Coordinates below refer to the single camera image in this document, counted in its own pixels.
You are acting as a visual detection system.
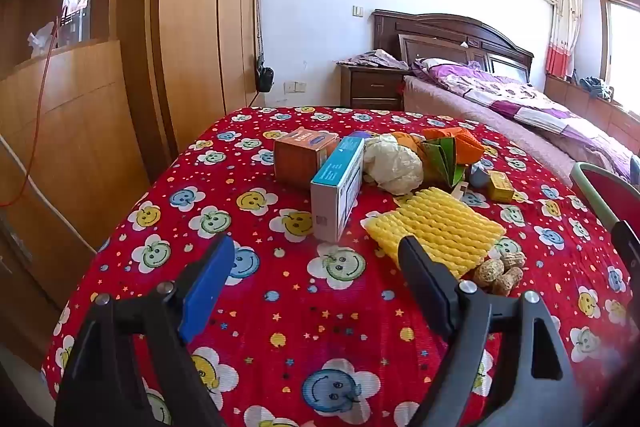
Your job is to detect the red bucket with green rim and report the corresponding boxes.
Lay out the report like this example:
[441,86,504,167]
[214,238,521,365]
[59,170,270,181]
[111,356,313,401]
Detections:
[570,162,640,233]

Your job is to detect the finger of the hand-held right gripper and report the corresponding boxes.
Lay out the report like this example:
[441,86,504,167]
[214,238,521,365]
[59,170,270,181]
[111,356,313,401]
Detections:
[611,221,640,278]

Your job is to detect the white cable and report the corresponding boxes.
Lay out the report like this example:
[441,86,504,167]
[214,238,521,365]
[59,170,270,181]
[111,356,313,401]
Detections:
[0,134,98,255]

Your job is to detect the orange mesh bag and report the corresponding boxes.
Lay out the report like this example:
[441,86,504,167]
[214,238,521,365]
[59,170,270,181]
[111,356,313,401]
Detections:
[422,127,486,168]

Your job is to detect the dark wooden headboard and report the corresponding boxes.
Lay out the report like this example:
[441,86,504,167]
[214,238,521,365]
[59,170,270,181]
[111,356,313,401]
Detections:
[372,9,535,82]

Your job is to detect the green paper packet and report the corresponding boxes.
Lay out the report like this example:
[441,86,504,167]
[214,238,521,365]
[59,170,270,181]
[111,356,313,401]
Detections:
[420,138,471,186]

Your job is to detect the dark clothes pile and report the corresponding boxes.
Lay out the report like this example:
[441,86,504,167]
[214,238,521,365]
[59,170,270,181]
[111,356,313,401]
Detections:
[580,77,613,100]

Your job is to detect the wooden side cabinet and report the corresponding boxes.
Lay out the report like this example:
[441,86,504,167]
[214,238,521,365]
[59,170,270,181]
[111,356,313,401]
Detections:
[0,38,151,313]

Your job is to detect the bed with purple bedding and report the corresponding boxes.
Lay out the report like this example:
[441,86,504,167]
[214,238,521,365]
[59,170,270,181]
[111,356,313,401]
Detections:
[412,57,640,178]

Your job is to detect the orange cardboard box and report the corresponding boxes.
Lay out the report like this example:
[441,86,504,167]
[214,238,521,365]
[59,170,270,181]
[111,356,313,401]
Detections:
[273,127,341,190]

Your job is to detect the small yellow box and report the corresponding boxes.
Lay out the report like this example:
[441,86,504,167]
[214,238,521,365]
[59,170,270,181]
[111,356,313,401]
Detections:
[487,171,516,202]

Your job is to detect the white and teal carton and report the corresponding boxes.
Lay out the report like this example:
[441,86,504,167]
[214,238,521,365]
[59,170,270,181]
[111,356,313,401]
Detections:
[310,137,366,243]

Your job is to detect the dark wooden nightstand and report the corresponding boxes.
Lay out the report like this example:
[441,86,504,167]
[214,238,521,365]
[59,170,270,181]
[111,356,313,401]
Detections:
[336,62,408,112]

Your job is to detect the red and white curtain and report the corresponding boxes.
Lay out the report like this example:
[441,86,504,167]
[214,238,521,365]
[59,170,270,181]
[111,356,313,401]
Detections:
[545,0,583,78]

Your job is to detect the pink clothes on nightstand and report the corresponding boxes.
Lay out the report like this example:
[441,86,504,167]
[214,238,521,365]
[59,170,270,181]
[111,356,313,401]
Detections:
[342,49,408,70]

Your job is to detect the white tissue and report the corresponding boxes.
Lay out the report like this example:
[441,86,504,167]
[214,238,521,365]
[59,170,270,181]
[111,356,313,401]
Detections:
[27,22,56,58]

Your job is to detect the orange cable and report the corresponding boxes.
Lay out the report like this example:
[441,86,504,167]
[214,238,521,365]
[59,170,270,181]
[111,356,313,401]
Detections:
[0,7,66,208]

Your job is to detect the wooden window cabinet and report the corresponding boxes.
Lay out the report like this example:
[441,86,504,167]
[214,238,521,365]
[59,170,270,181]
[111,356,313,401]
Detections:
[544,74,640,152]

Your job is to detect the red smiley flower tablecloth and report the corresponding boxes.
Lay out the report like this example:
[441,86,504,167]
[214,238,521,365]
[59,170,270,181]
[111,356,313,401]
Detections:
[41,106,633,427]

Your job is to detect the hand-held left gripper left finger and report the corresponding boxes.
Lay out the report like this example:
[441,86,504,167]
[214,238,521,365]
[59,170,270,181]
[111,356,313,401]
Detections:
[54,234,236,427]

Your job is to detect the white plastic bag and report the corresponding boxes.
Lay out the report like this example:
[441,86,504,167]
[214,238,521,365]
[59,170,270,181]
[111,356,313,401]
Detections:
[362,134,425,196]

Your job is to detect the yellow foam fruit net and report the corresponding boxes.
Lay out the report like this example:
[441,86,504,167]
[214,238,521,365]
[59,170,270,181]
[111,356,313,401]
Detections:
[361,188,507,278]

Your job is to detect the wooden wardrobe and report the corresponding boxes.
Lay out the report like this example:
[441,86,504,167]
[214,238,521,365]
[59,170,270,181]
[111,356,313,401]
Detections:
[110,0,263,158]

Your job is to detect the orange plastic bag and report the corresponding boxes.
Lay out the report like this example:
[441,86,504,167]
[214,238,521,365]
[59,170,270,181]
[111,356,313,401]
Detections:
[390,132,427,158]

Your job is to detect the window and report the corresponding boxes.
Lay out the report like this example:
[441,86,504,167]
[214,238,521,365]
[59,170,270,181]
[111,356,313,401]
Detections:
[600,0,640,108]

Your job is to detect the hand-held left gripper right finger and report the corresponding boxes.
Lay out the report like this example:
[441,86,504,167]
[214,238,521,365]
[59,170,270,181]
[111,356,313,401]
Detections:
[397,235,583,427]

